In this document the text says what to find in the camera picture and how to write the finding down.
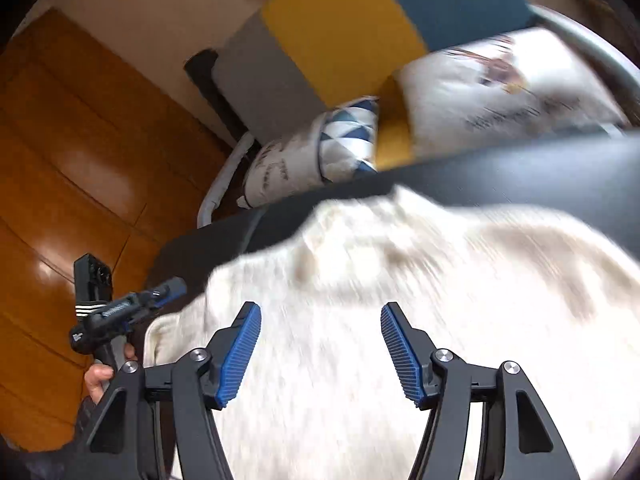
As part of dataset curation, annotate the white deer print pillow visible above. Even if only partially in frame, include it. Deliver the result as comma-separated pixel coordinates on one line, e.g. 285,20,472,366
375,27,629,170

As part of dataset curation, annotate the person's left hand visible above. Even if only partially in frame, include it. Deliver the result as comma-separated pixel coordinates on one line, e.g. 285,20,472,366
84,361,114,405

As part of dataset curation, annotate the white metal chair frame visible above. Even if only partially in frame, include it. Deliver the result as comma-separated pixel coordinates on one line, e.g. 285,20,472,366
196,132,255,229

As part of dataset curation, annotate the grey yellow blue cushion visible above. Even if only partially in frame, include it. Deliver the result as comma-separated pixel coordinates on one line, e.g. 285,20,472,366
212,0,533,142

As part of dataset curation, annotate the white blue triangle pillow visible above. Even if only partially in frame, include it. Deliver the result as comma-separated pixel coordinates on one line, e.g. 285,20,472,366
238,96,378,209

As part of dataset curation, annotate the cream knitted sweater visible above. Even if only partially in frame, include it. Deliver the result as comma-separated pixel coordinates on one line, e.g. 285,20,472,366
143,188,639,479

